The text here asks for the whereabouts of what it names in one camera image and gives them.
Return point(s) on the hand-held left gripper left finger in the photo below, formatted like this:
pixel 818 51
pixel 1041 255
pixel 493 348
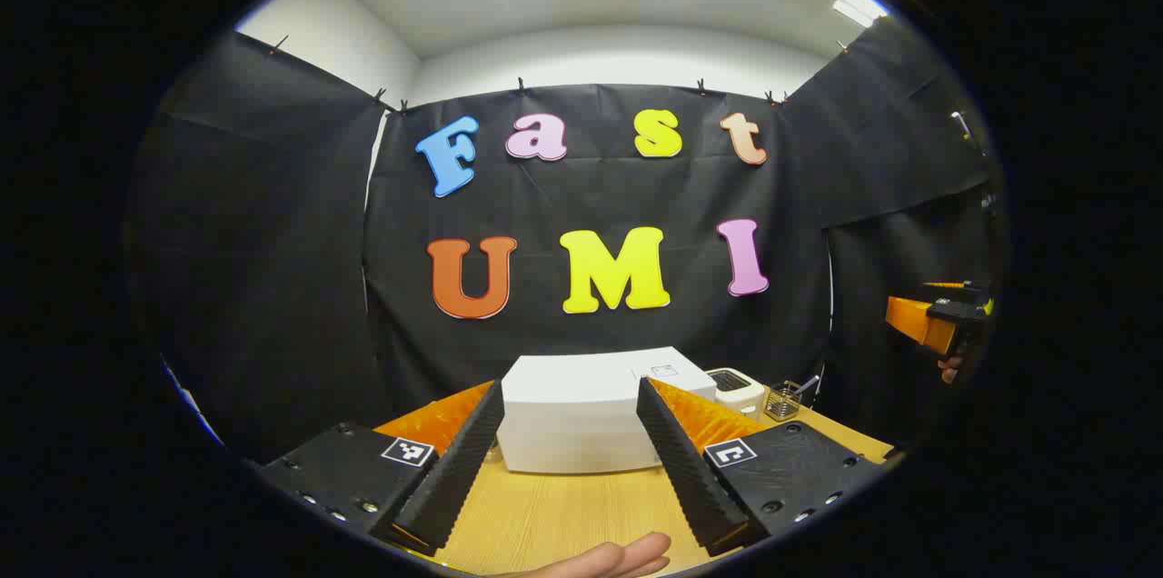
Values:
pixel 454 469

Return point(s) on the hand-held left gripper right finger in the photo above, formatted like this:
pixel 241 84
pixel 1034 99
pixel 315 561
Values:
pixel 690 478

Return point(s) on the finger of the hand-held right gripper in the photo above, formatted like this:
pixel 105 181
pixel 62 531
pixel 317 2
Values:
pixel 913 319

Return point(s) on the white microwave oven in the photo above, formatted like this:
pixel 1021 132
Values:
pixel 572 414

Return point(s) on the white toaster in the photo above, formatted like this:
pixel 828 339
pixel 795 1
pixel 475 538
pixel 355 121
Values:
pixel 738 392

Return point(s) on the black backdrop cloth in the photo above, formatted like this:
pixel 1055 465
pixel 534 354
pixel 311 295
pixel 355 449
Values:
pixel 273 269

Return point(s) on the small ceiling light panel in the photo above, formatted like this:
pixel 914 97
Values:
pixel 859 7

